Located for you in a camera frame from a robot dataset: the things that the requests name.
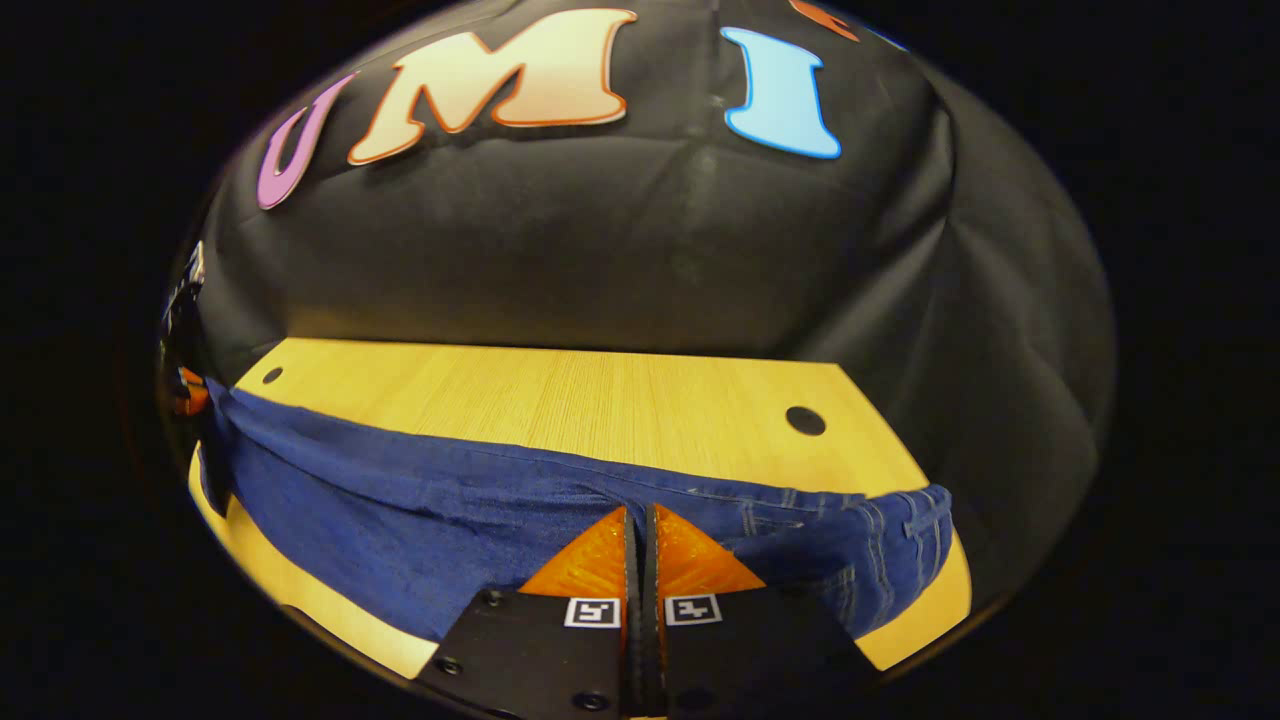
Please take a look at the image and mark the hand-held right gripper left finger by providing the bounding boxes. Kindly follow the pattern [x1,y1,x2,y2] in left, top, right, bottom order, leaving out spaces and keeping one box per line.
[414,505,642,719]

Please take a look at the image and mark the blue denim jeans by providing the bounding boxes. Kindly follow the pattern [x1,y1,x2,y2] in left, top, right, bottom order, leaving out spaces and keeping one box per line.
[195,377,956,643]

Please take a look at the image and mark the black backdrop cloth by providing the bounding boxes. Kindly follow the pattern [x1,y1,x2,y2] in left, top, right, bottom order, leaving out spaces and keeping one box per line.
[158,0,1117,606]

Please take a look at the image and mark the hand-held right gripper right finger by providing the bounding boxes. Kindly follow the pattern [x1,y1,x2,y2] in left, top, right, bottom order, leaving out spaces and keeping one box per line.
[642,502,883,717]

